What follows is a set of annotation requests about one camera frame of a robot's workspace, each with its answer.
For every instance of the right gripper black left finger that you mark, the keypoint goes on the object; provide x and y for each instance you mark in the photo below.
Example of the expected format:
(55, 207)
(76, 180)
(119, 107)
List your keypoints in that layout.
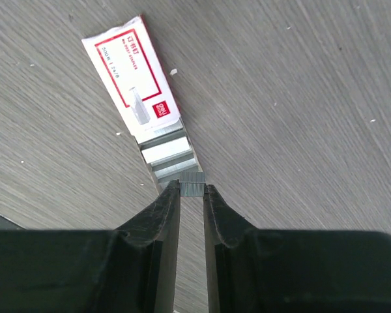
(128, 269)

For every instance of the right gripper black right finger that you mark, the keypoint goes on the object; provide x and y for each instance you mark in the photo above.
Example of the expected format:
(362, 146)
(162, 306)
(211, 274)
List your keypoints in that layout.
(263, 270)

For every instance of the small staple strip piece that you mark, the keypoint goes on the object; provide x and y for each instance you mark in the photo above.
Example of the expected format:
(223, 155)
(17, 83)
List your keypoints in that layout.
(192, 184)

